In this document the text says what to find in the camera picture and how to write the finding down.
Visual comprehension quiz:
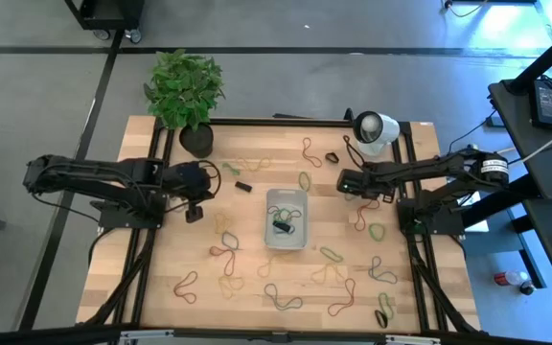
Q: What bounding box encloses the white cable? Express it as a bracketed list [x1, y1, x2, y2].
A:
[510, 122, 552, 167]

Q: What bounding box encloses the black desk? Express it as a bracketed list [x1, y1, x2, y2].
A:
[488, 75, 552, 315]

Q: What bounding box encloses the black stand pole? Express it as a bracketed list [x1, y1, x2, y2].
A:
[502, 21, 552, 96]

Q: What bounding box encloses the yellow rubber band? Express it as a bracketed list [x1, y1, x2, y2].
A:
[310, 263, 347, 287]
[218, 275, 245, 301]
[257, 251, 301, 279]
[235, 156, 273, 173]
[214, 213, 234, 235]

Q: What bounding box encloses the plastic bottle red cap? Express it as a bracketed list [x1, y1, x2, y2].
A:
[494, 269, 537, 296]

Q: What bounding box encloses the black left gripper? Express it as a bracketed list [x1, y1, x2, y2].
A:
[163, 161, 213, 224]

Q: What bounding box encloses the white cylinder spot lamp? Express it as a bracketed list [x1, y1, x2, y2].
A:
[352, 109, 401, 158]

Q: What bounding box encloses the black plant pot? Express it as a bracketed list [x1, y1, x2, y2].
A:
[178, 123, 215, 159]

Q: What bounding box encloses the grey rubber band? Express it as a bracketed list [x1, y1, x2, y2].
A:
[266, 204, 303, 218]

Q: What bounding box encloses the green artificial plant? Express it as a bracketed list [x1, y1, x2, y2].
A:
[143, 48, 225, 131]

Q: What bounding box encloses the white plastic bin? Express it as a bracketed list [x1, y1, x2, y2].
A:
[264, 188, 310, 252]

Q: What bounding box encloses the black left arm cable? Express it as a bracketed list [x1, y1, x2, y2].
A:
[197, 159, 223, 198]

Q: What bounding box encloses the silver metal bracket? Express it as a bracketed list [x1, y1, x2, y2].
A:
[384, 333, 443, 345]
[117, 329, 176, 345]

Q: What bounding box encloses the black power adapter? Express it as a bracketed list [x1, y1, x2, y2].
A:
[530, 79, 552, 131]

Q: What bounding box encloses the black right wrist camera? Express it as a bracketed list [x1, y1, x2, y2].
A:
[335, 168, 369, 196]

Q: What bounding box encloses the teal rubber band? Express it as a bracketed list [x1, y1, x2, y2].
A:
[220, 231, 242, 252]
[367, 255, 399, 286]
[263, 282, 304, 311]

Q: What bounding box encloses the black wheeled cart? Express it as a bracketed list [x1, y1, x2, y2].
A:
[63, 0, 146, 45]

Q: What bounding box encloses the red rubber band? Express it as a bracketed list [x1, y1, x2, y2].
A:
[301, 137, 324, 169]
[208, 245, 237, 278]
[354, 199, 381, 233]
[172, 270, 199, 305]
[327, 277, 357, 318]

